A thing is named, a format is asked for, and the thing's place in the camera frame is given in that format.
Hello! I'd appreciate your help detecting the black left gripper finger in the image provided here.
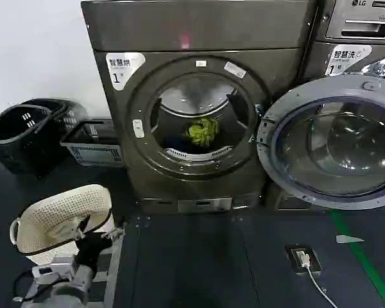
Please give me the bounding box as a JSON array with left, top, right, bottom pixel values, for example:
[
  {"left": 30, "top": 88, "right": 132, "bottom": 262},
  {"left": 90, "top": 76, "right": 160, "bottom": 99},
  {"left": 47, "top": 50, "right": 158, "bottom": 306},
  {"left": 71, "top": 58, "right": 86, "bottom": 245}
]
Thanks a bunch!
[
  {"left": 102, "top": 227, "right": 126, "bottom": 241},
  {"left": 71, "top": 215, "right": 91, "bottom": 241}
]

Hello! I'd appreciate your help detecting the white power plug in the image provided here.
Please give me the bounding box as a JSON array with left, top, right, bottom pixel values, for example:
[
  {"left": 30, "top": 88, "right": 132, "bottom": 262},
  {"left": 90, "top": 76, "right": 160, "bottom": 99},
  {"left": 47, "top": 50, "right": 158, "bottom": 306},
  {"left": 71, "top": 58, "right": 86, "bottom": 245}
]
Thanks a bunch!
[{"left": 295, "top": 250, "right": 312, "bottom": 268}]

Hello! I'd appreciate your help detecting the dark blue garment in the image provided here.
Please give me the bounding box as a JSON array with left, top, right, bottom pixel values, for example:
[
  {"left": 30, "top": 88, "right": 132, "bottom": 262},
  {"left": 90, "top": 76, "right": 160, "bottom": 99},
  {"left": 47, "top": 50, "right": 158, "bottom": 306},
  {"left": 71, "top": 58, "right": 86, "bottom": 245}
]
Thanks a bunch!
[{"left": 162, "top": 132, "right": 194, "bottom": 152}]

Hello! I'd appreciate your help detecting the yellow-green garment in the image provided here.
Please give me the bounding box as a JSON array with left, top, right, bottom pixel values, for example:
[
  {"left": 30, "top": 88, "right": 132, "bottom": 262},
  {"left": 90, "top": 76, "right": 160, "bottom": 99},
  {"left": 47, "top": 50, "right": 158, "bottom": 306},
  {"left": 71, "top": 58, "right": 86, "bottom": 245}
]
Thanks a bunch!
[{"left": 182, "top": 116, "right": 221, "bottom": 149}]

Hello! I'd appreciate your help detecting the black floor socket box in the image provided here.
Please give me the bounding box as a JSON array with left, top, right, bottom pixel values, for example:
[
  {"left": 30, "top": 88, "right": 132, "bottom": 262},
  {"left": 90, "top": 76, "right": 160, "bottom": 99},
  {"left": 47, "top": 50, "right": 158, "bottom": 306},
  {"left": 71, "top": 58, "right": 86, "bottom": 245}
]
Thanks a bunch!
[{"left": 284, "top": 244, "right": 322, "bottom": 275}]

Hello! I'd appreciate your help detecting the grey triangular floor sticker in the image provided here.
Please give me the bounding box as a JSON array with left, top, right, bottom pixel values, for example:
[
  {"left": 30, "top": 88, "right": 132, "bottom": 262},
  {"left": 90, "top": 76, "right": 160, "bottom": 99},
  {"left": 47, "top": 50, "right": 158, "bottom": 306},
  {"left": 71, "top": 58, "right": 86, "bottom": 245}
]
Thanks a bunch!
[{"left": 336, "top": 234, "right": 365, "bottom": 244}]

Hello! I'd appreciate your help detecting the large black plastic basket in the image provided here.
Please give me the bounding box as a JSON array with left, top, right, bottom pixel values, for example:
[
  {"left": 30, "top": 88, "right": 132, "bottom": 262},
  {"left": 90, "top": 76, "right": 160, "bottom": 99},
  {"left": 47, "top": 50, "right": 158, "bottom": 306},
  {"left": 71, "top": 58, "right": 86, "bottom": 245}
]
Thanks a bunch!
[{"left": 0, "top": 104, "right": 69, "bottom": 179}]

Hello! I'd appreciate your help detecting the dark grey front-load dryer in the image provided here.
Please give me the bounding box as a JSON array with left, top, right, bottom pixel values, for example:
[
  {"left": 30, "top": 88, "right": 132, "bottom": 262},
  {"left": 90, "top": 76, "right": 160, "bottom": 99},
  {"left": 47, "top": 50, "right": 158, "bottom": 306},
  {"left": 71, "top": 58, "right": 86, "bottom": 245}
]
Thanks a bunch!
[{"left": 81, "top": 0, "right": 318, "bottom": 215}]

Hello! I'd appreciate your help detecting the green floor tape line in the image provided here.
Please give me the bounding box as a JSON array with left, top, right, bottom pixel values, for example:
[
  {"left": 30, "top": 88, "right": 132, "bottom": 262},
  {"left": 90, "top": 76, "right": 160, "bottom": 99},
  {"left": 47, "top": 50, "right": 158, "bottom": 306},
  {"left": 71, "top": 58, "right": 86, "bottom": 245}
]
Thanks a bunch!
[{"left": 329, "top": 209, "right": 385, "bottom": 308}]

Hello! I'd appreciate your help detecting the grey washing machine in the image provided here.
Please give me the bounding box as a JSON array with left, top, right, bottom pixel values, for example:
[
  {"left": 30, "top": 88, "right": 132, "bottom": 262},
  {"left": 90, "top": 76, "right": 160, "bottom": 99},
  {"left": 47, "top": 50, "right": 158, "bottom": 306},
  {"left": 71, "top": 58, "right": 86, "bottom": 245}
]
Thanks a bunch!
[{"left": 303, "top": 0, "right": 385, "bottom": 210}]

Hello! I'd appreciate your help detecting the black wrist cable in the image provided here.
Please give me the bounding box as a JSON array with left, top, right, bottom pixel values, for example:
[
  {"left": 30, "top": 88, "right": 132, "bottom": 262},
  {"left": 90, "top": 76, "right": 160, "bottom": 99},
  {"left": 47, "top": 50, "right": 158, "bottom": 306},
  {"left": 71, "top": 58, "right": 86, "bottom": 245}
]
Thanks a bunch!
[{"left": 12, "top": 268, "right": 37, "bottom": 303}]

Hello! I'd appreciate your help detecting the round glass dryer door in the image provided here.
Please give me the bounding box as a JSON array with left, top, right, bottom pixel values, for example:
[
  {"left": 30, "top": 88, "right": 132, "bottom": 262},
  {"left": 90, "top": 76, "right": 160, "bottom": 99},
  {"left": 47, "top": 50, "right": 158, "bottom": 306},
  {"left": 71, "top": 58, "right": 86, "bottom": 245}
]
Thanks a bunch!
[{"left": 256, "top": 76, "right": 385, "bottom": 211}]

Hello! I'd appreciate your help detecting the white power cable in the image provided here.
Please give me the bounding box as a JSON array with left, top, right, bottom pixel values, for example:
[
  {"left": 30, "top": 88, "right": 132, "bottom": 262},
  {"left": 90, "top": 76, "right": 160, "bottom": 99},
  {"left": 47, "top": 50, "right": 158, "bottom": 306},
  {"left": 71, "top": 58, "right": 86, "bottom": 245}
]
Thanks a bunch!
[{"left": 304, "top": 264, "right": 337, "bottom": 308}]

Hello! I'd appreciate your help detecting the grey plastic crate basket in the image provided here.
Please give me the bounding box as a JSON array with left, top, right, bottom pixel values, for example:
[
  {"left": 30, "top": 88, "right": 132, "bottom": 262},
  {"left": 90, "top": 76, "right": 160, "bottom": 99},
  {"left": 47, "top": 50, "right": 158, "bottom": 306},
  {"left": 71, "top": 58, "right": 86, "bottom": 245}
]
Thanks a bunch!
[{"left": 60, "top": 119, "right": 124, "bottom": 168}]

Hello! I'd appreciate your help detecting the white perforated laundry basket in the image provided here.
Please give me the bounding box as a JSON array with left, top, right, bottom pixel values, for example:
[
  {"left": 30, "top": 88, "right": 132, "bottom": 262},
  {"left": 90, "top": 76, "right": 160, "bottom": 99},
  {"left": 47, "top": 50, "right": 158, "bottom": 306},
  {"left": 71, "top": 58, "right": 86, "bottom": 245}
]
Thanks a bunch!
[{"left": 9, "top": 184, "right": 117, "bottom": 266}]

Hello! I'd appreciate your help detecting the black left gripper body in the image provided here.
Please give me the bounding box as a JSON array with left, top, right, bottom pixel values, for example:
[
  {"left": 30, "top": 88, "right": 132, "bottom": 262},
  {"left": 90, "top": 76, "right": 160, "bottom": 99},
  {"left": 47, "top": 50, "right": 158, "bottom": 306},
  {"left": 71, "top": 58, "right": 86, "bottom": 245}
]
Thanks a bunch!
[{"left": 74, "top": 232, "right": 114, "bottom": 270}]

